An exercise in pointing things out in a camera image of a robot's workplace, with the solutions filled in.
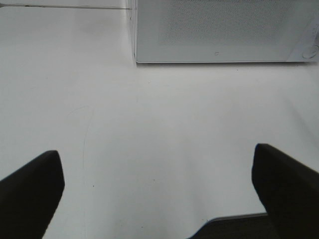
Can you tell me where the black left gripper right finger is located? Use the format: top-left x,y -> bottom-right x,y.
251,143 -> 319,239

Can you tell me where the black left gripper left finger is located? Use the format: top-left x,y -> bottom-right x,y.
0,150 -> 65,239

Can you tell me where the round door release button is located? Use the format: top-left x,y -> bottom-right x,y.
302,45 -> 319,59

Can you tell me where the white microwave oven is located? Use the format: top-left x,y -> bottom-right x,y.
128,0 -> 319,64

